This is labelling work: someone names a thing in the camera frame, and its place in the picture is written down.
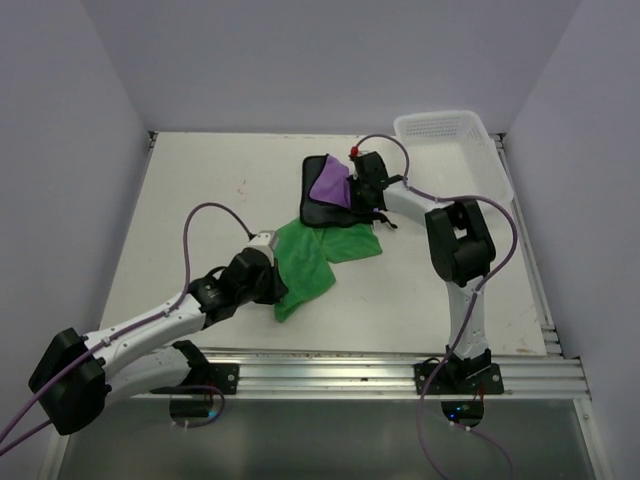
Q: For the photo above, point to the aluminium mounting rail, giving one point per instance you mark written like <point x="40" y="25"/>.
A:
<point x="320" y="376"/>

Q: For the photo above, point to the green microfiber towel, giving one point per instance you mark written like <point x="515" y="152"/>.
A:
<point x="305" y="256"/>

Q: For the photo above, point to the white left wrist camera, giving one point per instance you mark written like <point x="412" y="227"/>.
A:
<point x="265" y="242"/>

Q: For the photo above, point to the black and purple towel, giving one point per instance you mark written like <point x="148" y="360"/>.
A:
<point x="326" y="196"/>

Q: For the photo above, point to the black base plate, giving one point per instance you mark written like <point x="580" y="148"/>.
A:
<point x="486" y="382"/>
<point x="223" y="376"/>

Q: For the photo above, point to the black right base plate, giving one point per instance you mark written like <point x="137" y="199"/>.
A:
<point x="486" y="382"/>

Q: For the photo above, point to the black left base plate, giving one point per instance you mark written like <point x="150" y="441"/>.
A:
<point x="223" y="376"/>

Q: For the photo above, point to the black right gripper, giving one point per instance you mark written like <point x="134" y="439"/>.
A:
<point x="355" y="204"/>

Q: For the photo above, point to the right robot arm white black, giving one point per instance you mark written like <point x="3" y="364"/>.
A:
<point x="461" y="251"/>

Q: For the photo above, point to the white plastic basket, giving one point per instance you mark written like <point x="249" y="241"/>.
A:
<point x="451" y="154"/>

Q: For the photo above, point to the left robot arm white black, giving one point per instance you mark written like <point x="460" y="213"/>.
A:
<point x="79" y="375"/>

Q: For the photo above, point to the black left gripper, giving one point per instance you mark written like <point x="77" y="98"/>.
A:
<point x="277" y="288"/>

